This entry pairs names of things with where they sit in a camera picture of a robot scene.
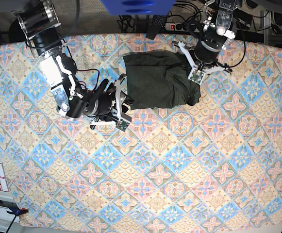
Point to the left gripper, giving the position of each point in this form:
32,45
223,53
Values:
205,52

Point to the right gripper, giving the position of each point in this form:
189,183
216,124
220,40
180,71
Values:
112,105

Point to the green long-sleeve T-shirt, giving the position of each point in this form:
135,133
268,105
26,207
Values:
158,79

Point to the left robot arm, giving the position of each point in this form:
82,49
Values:
214,34

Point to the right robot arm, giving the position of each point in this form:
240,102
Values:
39,22

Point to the white power strip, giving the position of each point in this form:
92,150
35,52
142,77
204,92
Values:
180,28

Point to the black remote control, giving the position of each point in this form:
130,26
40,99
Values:
157,23

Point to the colourful patterned tablecloth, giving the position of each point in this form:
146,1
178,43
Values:
208,168

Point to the black round stool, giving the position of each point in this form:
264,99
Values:
15,33

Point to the blue clamp bottom left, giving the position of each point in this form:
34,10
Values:
16,212

